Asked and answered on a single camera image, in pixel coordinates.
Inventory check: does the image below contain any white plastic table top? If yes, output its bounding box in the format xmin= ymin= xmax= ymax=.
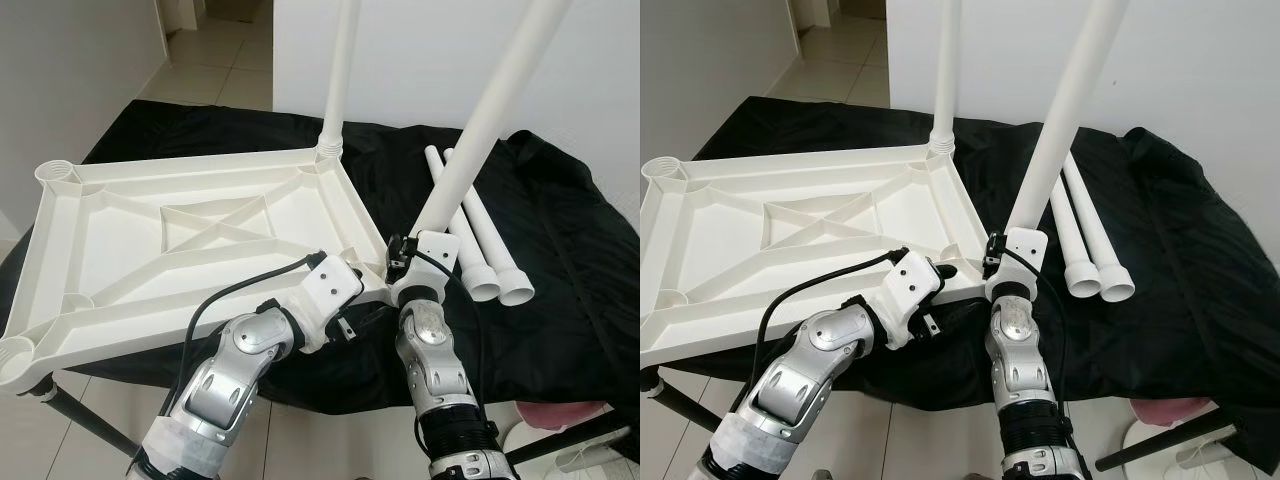
xmin=0 ymin=140 xmax=396 ymax=396
xmin=640 ymin=140 xmax=1001 ymax=371

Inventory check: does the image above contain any black metal table frame leg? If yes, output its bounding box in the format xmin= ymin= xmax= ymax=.
xmin=1095 ymin=420 xmax=1241 ymax=473
xmin=505 ymin=408 xmax=641 ymax=469
xmin=40 ymin=378 xmax=136 ymax=463
xmin=650 ymin=375 xmax=721 ymax=431

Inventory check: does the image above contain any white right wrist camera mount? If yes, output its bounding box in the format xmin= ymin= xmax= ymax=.
xmin=985 ymin=228 xmax=1049 ymax=301
xmin=385 ymin=232 xmax=464 ymax=306

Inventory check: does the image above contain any white plastic table leg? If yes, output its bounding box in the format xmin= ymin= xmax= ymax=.
xmin=1047 ymin=150 xmax=1103 ymax=299
xmin=443 ymin=148 xmax=538 ymax=307
xmin=1062 ymin=150 xmax=1139 ymax=304
xmin=930 ymin=0 xmax=971 ymax=158
xmin=1003 ymin=0 xmax=1131 ymax=239
xmin=318 ymin=0 xmax=361 ymax=161
xmin=410 ymin=0 xmax=573 ymax=241
xmin=424 ymin=145 xmax=503 ymax=303

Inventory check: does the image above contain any pink plastic stool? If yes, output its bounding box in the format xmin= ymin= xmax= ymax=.
xmin=518 ymin=400 xmax=609 ymax=433
xmin=1125 ymin=397 xmax=1216 ymax=423

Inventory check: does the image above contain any black cloth table cover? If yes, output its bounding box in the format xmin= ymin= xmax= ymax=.
xmin=0 ymin=97 xmax=641 ymax=421
xmin=640 ymin=95 xmax=1280 ymax=446

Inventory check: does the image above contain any white door frame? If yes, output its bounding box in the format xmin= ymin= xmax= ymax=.
xmin=785 ymin=0 xmax=831 ymax=46
xmin=158 ymin=0 xmax=206 ymax=36

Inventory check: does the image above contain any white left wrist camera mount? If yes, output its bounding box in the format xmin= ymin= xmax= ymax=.
xmin=293 ymin=252 xmax=364 ymax=353
xmin=882 ymin=250 xmax=948 ymax=351

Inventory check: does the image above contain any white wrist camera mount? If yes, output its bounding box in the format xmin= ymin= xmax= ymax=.
xmin=985 ymin=228 xmax=1049 ymax=301
xmin=882 ymin=250 xmax=948 ymax=351
xmin=293 ymin=252 xmax=364 ymax=353
xmin=385 ymin=232 xmax=464 ymax=306

